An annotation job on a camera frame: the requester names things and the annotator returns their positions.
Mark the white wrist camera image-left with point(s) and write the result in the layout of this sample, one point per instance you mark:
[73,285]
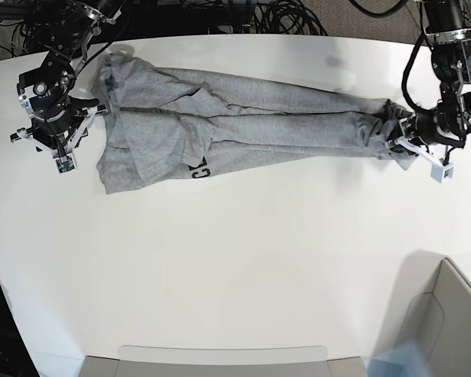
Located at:
[66,163]

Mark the blue blurred object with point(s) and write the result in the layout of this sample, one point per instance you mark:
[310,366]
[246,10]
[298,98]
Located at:
[405,360]

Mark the grey T-shirt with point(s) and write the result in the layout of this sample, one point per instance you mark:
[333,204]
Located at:
[173,123]

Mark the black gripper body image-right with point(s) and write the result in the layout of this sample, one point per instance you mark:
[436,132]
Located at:
[418,132]

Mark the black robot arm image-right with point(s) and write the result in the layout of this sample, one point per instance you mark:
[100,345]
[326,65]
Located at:
[446,35]

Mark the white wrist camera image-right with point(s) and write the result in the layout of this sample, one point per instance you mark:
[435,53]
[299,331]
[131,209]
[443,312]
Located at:
[440,171]

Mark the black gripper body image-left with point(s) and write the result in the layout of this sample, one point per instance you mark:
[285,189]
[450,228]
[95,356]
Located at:
[60,131]

